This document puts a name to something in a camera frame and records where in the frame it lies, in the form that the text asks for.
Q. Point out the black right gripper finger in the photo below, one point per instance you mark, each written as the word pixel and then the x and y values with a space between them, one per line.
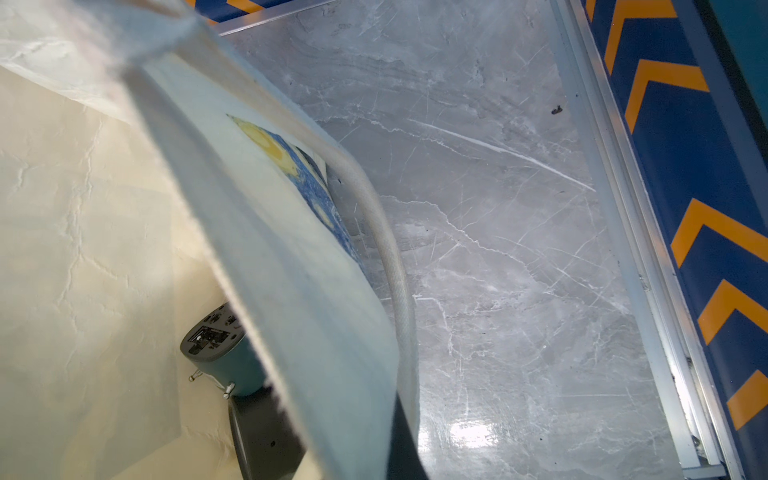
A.
pixel 403 461

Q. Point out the black twin-bell alarm clock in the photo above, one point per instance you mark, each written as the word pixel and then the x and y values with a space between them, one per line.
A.
pixel 265 445

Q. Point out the dark teal triangular clock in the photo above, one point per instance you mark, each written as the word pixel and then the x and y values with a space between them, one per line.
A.
pixel 220 349

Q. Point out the cream canvas bag blue print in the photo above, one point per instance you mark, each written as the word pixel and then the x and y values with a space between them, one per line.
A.
pixel 148 176

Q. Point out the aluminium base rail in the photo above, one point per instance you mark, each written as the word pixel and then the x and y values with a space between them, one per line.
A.
pixel 697 423

